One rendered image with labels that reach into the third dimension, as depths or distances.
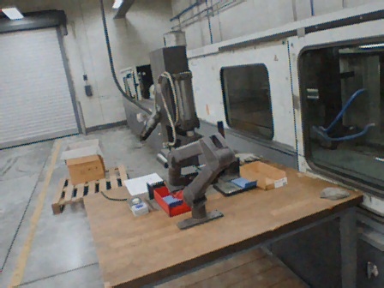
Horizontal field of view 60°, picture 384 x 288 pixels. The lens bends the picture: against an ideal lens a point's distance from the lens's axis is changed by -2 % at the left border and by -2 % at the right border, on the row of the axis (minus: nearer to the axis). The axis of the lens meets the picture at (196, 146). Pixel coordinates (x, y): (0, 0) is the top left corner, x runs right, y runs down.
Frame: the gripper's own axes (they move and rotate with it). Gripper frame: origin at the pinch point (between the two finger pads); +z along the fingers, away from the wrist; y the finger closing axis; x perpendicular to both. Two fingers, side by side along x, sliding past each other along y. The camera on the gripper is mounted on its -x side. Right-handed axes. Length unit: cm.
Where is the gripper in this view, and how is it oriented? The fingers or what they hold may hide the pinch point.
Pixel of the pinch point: (173, 194)
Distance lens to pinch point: 161.2
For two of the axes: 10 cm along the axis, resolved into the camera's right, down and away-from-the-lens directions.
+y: -4.0, -6.4, 6.6
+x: -9.1, 2.1, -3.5
